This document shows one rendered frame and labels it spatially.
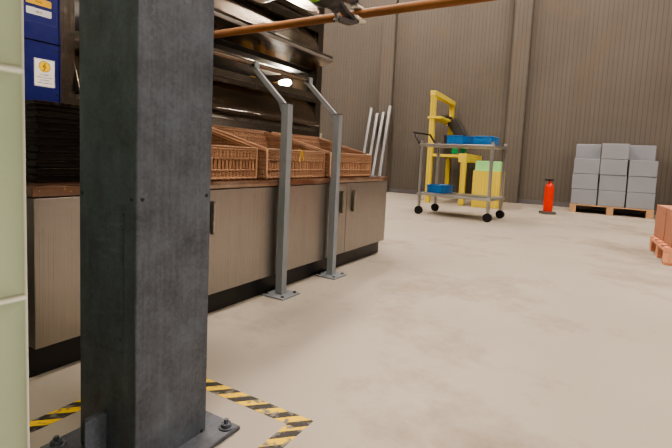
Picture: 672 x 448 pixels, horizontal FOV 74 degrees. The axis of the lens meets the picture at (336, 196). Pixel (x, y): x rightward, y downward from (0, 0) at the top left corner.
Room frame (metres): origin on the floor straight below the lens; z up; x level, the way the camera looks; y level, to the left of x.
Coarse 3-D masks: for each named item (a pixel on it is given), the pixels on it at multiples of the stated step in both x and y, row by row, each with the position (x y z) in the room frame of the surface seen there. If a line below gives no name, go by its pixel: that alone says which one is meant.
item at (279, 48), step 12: (216, 12) 2.36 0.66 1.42; (216, 24) 2.45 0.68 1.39; (228, 24) 2.48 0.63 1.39; (240, 24) 2.51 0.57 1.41; (228, 36) 2.63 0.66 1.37; (240, 36) 2.65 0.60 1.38; (252, 36) 2.68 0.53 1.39; (264, 36) 2.70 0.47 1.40; (276, 36) 2.79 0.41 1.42; (252, 48) 2.86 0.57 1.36; (264, 48) 2.89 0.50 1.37; (276, 48) 2.92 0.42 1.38; (288, 48) 2.95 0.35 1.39; (300, 48) 3.00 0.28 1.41; (288, 60) 3.17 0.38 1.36; (300, 60) 3.20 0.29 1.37; (312, 60) 3.24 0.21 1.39; (324, 60) 3.28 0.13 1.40
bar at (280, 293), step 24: (216, 48) 2.07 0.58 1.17; (288, 72) 2.52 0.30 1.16; (288, 120) 2.17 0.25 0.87; (336, 120) 2.58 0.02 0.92; (288, 144) 2.17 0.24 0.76; (336, 144) 2.58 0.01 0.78; (288, 168) 2.18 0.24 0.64; (336, 168) 2.58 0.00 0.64; (288, 192) 2.19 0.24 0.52; (336, 192) 2.58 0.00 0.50; (288, 216) 2.19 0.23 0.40; (336, 216) 2.59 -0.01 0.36; (336, 240) 2.60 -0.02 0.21
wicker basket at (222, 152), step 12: (216, 132) 2.28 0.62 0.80; (216, 144) 2.27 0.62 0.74; (228, 144) 2.23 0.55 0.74; (240, 144) 2.19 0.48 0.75; (216, 156) 1.91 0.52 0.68; (228, 156) 1.98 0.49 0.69; (240, 156) 2.04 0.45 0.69; (252, 156) 2.12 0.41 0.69; (216, 168) 2.27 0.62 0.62; (228, 168) 2.23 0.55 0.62; (240, 168) 2.05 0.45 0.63; (252, 168) 2.12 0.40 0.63; (216, 180) 1.92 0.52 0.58
